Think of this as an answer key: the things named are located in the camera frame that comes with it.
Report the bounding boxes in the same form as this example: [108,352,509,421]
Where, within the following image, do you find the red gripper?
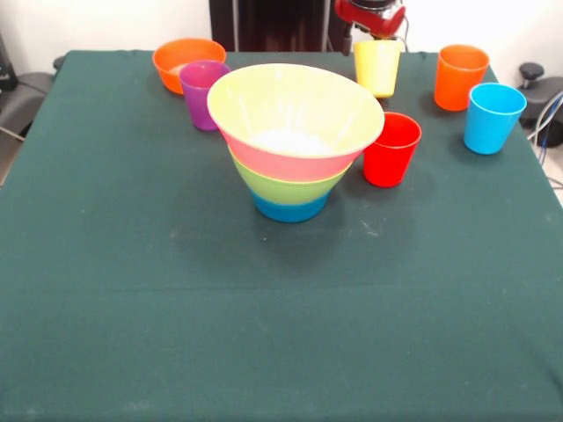
[334,0,407,56]

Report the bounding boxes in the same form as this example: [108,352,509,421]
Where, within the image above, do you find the yellow cup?
[353,40,403,99]

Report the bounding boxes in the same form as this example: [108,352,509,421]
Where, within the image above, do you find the large orange bowl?
[206,62,386,159]

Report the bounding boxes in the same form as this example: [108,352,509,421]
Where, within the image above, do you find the large pink bowl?
[219,127,366,184]

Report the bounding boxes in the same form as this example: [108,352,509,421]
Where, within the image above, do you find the purple cup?
[179,60,232,132]

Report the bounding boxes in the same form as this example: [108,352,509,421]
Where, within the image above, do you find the green bowl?
[228,151,348,207]

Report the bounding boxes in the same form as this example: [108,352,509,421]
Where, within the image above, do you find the blue bowl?
[248,186,333,223]

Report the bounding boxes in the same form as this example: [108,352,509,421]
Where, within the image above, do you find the orange cup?
[434,43,491,113]

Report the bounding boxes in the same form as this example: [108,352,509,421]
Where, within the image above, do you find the red cup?
[362,112,423,189]

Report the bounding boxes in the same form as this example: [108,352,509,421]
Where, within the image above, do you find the blue cup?
[463,83,528,156]

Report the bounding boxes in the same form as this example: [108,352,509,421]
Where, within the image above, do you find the small dark orange bowl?
[152,37,228,96]

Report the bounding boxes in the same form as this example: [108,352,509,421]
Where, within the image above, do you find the black round base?
[521,76,563,149]
[0,72,54,128]

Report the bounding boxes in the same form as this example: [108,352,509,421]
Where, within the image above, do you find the dark green table cloth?
[0,48,563,422]

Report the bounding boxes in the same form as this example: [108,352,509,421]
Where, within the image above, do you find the black equipment box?
[0,30,18,89]

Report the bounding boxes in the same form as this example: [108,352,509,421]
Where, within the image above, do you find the black hanging cable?
[400,0,413,52]

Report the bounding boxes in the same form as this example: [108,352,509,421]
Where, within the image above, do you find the white cable bundle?
[526,90,563,150]

